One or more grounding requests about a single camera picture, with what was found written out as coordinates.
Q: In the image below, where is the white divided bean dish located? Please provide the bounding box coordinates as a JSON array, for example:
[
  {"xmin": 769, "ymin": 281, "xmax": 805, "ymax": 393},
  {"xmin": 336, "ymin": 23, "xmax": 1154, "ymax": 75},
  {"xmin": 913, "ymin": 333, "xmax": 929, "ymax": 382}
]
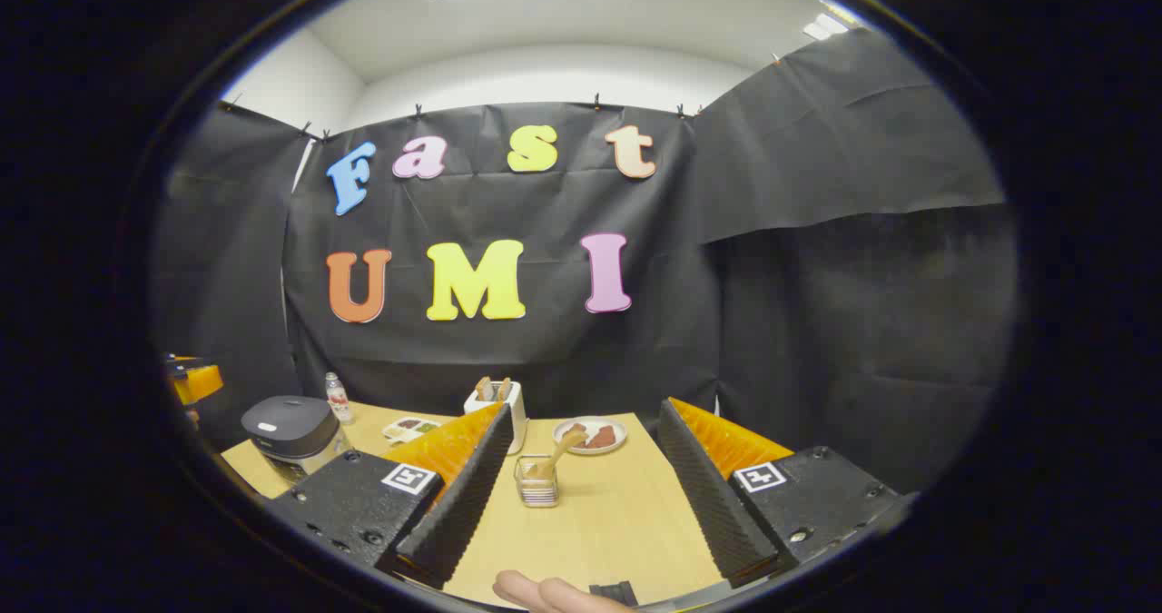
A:
[{"xmin": 381, "ymin": 416, "xmax": 443, "ymax": 443}]

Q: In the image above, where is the white round plate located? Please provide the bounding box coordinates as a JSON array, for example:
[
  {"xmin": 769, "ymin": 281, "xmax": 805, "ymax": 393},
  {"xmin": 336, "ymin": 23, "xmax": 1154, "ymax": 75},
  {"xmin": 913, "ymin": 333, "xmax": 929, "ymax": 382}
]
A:
[{"xmin": 552, "ymin": 416, "xmax": 627, "ymax": 455}]

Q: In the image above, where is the white toaster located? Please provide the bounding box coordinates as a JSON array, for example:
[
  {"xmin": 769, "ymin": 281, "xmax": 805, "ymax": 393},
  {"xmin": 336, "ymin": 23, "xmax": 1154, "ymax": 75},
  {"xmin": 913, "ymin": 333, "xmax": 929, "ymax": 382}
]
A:
[{"xmin": 463, "ymin": 379, "xmax": 529, "ymax": 455}]

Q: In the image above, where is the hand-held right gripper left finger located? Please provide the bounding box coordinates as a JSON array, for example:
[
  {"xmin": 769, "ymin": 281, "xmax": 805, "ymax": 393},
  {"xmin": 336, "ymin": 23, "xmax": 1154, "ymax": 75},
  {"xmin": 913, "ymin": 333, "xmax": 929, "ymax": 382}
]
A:
[{"xmin": 268, "ymin": 401, "xmax": 516, "ymax": 591}]

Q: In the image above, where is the black backdrop cloth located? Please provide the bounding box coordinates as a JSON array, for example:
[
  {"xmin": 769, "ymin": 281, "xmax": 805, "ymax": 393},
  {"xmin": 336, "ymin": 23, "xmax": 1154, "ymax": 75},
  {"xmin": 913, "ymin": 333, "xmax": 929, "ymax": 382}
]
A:
[{"xmin": 154, "ymin": 27, "xmax": 1018, "ymax": 496}]

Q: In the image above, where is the clear drink bottle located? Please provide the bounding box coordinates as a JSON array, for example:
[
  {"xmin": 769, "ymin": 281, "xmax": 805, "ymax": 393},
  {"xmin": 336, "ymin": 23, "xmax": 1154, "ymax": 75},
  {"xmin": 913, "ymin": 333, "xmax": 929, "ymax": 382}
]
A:
[{"xmin": 325, "ymin": 372, "xmax": 355, "ymax": 425}]

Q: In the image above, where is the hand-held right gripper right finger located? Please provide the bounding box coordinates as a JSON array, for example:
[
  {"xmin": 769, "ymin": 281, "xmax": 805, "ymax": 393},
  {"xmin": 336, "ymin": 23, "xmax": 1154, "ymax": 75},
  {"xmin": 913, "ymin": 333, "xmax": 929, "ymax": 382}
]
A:
[{"xmin": 655, "ymin": 398, "xmax": 918, "ymax": 588}]

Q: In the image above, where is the small ceiling light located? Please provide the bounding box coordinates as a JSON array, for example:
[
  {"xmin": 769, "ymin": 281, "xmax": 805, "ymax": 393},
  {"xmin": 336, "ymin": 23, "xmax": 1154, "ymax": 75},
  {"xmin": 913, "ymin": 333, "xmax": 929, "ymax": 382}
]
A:
[{"xmin": 803, "ymin": 12, "xmax": 854, "ymax": 42}]

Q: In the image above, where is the wooden spoon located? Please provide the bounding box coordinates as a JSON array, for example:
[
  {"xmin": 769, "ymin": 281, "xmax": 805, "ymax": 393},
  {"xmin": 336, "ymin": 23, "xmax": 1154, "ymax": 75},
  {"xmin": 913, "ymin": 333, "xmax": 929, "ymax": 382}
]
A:
[{"xmin": 527, "ymin": 427, "xmax": 589, "ymax": 482}]

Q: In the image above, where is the dark grey rice cooker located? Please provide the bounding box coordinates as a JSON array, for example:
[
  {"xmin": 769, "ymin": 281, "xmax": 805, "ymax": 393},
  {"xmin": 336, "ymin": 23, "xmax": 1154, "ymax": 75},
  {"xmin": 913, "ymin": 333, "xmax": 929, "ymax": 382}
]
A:
[{"xmin": 241, "ymin": 395, "xmax": 350, "ymax": 487}]

